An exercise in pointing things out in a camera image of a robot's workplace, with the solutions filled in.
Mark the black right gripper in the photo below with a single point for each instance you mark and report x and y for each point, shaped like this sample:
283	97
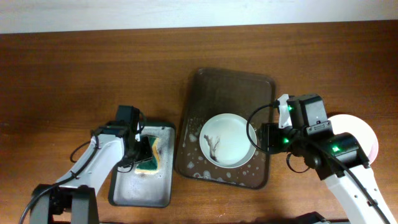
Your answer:
268	140

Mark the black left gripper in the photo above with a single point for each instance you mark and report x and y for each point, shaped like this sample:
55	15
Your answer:
145	153

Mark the green yellow sponge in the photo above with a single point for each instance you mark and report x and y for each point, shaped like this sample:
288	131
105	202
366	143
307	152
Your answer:
153	165

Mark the cream white plate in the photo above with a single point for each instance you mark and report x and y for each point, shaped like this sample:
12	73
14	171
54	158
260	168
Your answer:
345	123

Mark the pale green plate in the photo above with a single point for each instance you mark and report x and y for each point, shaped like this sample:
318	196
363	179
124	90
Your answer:
228	141

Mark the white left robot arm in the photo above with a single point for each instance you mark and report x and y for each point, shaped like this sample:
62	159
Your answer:
109	147

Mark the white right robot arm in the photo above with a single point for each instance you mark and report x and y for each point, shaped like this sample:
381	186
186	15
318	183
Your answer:
359	195

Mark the small black soapy tray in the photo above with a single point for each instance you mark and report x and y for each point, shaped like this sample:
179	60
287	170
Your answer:
147	184

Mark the dark brown serving tray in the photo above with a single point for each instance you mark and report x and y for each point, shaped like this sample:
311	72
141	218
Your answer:
214	91

